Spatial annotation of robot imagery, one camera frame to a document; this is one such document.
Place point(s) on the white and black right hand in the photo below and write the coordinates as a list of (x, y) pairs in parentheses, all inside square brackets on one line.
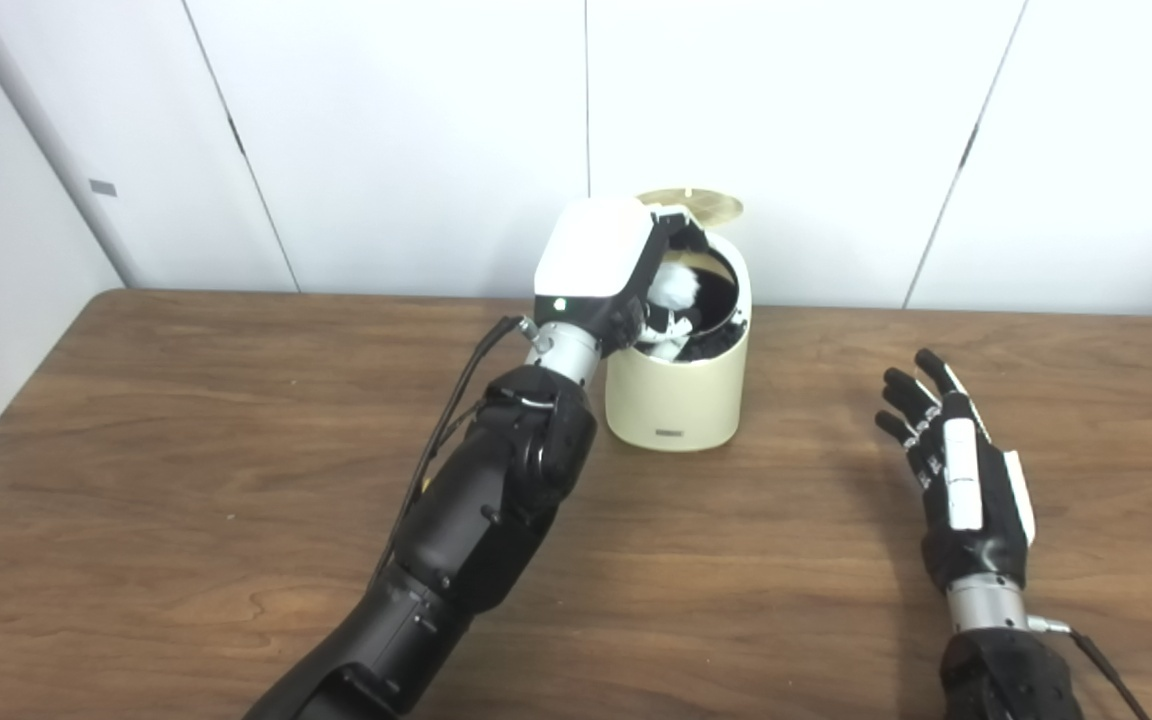
[(966, 500)]

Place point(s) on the white and black left hand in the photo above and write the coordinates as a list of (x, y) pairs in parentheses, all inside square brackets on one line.
[(591, 255)]

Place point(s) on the white paper ball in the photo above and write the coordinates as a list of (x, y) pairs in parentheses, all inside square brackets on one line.
[(678, 287)]

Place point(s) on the cream-colored lidded bin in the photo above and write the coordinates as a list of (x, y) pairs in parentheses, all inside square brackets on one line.
[(676, 400)]

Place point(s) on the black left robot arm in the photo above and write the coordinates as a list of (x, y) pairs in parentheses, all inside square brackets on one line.
[(476, 520)]

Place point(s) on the black bin liner bag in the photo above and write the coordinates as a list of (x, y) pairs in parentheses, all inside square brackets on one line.
[(716, 340)]

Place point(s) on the small grey wall label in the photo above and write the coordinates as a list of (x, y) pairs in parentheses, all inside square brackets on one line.
[(103, 187)]

